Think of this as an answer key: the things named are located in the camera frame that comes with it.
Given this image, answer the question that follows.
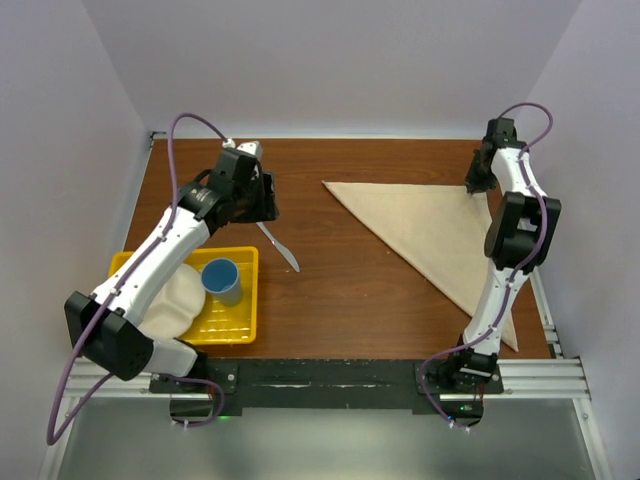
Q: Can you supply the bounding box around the silver table knife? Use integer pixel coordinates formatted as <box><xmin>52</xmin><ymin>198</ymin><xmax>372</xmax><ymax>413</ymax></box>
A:
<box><xmin>256</xmin><ymin>222</ymin><xmax>301</xmax><ymax>273</ymax></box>

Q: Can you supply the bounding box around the beige cloth napkin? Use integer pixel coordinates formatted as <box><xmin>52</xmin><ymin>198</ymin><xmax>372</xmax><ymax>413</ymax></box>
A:
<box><xmin>321</xmin><ymin>179</ymin><xmax>521</xmax><ymax>352</ymax></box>

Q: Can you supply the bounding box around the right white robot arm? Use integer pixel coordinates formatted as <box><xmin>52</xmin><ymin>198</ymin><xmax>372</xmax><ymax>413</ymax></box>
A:
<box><xmin>418</xmin><ymin>116</ymin><xmax>561</xmax><ymax>394</ymax></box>

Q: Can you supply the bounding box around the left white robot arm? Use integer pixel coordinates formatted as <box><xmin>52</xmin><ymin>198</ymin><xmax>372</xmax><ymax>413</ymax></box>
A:
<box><xmin>64</xmin><ymin>141</ymin><xmax>278</xmax><ymax>392</ymax></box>

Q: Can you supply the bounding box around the blue plastic cup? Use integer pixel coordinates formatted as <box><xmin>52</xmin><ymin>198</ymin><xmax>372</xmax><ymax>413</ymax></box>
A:
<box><xmin>200</xmin><ymin>258</ymin><xmax>243</xmax><ymax>306</ymax></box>

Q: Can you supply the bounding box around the white divided plate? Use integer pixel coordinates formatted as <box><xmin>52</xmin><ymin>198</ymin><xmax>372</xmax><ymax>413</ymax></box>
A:
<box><xmin>138</xmin><ymin>264</ymin><xmax>206</xmax><ymax>340</ymax></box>

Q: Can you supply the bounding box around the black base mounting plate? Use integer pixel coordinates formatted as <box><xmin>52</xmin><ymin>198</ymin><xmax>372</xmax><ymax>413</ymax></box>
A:
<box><xmin>149</xmin><ymin>358</ymin><xmax>505</xmax><ymax>426</ymax></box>

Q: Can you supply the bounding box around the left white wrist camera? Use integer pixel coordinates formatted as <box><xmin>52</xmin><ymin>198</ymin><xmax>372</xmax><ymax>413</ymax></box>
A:
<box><xmin>222</xmin><ymin>139</ymin><xmax>263</xmax><ymax>160</ymax></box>

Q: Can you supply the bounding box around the aluminium table frame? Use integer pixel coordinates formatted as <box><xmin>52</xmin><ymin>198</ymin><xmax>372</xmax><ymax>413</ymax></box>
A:
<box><xmin>37</xmin><ymin>130</ymin><xmax>616</xmax><ymax>480</ymax></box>

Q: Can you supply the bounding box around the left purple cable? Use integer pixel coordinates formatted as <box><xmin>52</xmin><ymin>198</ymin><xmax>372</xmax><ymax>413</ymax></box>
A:
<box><xmin>45</xmin><ymin>112</ymin><xmax>236</xmax><ymax>446</ymax></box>

